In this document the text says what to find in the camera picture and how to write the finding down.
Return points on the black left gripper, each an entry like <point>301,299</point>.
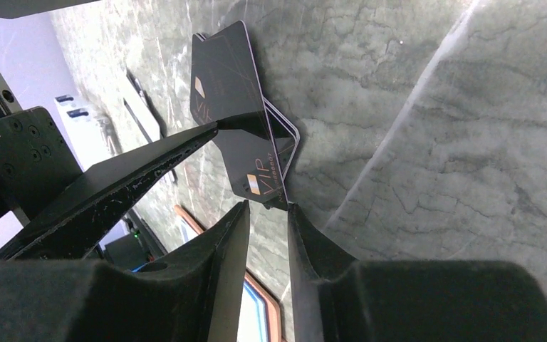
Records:
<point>36,165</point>

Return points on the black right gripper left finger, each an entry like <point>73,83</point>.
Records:
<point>192,294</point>

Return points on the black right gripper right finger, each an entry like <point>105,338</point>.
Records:
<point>337,297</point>

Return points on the brown leather card holder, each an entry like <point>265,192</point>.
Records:
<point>260,315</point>

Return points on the silver magnetic stripe card stack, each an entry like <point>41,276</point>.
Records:
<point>137,103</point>

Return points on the black VIP card stack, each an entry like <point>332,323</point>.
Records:
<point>256,140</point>

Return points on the clear plastic screw box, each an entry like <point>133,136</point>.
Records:
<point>92,134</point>

